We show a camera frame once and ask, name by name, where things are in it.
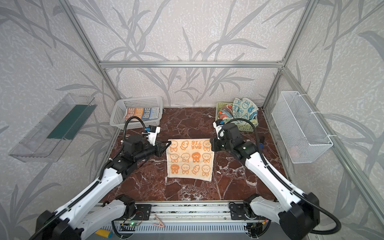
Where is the striped rabbit text towel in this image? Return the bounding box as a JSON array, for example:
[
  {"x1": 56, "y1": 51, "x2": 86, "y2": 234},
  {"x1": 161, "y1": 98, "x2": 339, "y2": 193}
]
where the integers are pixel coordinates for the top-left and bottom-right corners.
[{"x1": 124, "y1": 107, "x2": 160, "y2": 122}]

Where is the orange rabbit pattern towel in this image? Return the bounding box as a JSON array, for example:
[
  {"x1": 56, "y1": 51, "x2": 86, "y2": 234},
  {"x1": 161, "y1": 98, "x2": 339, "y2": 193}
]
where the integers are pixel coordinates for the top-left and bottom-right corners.
[{"x1": 166, "y1": 139, "x2": 215, "y2": 182}]

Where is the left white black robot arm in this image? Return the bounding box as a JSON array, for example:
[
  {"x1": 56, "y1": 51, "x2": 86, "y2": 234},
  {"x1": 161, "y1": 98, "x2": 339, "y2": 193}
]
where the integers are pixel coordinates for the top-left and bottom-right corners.
[{"x1": 31, "y1": 126, "x2": 172, "y2": 240}]

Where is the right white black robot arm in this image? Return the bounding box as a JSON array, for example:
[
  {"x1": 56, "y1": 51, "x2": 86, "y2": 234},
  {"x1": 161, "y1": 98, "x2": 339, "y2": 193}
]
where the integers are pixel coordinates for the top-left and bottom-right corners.
[{"x1": 210, "y1": 120, "x2": 342, "y2": 240}]

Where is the green plastic basket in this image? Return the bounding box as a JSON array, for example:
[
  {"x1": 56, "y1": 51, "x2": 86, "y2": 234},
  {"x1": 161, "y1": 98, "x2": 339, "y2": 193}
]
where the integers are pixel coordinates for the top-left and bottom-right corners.
[{"x1": 216, "y1": 102, "x2": 259, "y2": 132}]

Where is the red orange towel in basket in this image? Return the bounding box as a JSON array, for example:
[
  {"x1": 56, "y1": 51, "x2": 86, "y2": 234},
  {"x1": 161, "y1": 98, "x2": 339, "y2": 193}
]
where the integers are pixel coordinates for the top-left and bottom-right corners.
[{"x1": 218, "y1": 104, "x2": 233, "y2": 120}]

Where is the teal rabbit pattern towel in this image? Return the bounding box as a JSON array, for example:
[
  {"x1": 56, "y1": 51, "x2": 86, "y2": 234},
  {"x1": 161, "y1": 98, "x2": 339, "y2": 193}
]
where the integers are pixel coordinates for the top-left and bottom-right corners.
[{"x1": 232, "y1": 98, "x2": 259, "y2": 121}]

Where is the white perforated plastic basket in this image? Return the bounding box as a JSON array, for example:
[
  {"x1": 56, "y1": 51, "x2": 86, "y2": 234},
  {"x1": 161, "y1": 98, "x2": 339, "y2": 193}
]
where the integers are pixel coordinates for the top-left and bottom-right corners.
[{"x1": 110, "y1": 96, "x2": 163, "y2": 130}]

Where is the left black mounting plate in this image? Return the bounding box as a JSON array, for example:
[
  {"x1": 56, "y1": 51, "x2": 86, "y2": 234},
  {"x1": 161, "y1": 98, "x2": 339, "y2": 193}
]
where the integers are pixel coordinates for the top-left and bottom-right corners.
[{"x1": 128, "y1": 204, "x2": 152, "y2": 221}]

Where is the black mounting plate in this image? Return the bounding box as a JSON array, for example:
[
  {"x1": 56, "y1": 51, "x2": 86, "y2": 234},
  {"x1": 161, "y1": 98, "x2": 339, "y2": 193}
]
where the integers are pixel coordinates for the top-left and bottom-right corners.
[
  {"x1": 229, "y1": 202, "x2": 256, "y2": 220},
  {"x1": 128, "y1": 204, "x2": 152, "y2": 221}
]

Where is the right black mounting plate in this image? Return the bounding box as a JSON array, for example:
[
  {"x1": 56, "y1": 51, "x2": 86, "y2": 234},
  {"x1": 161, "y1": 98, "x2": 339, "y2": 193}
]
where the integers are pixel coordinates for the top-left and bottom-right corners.
[{"x1": 229, "y1": 202, "x2": 256, "y2": 220}]

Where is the pink clothespin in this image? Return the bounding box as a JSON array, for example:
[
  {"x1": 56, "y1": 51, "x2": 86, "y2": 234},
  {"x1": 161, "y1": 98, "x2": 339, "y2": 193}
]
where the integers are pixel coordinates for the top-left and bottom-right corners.
[{"x1": 153, "y1": 215, "x2": 165, "y2": 229}]

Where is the yellow plastic scoop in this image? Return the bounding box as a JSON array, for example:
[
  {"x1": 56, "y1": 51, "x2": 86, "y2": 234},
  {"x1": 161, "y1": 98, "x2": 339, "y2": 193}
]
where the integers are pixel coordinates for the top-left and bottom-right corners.
[{"x1": 95, "y1": 229, "x2": 113, "y2": 239}]

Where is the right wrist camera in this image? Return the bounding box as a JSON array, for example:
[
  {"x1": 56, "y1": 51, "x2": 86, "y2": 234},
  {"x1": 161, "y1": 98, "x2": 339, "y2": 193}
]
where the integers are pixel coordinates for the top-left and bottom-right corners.
[{"x1": 213, "y1": 119, "x2": 224, "y2": 140}]

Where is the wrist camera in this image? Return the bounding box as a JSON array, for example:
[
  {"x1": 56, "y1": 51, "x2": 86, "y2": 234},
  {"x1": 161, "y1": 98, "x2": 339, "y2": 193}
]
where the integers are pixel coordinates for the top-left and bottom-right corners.
[
  {"x1": 213, "y1": 119, "x2": 224, "y2": 140},
  {"x1": 145, "y1": 125, "x2": 161, "y2": 146}
]

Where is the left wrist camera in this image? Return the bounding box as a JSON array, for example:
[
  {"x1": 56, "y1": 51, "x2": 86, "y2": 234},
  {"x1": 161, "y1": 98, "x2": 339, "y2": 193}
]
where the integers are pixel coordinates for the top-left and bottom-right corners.
[{"x1": 145, "y1": 125, "x2": 161, "y2": 146}]

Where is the white wire mesh basket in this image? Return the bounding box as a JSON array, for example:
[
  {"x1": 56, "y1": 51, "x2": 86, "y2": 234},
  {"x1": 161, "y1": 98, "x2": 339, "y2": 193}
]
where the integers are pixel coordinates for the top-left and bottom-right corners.
[{"x1": 272, "y1": 91, "x2": 333, "y2": 164}]

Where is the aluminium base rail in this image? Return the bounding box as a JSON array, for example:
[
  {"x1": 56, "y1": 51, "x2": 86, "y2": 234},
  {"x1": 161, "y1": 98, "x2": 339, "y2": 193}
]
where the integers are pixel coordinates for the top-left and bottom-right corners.
[{"x1": 61, "y1": 200, "x2": 316, "y2": 235}]

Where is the clear acrylic wall shelf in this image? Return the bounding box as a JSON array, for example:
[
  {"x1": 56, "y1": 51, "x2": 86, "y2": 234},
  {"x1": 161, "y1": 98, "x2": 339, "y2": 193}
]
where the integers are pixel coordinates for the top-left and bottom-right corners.
[{"x1": 9, "y1": 94, "x2": 97, "y2": 163}]

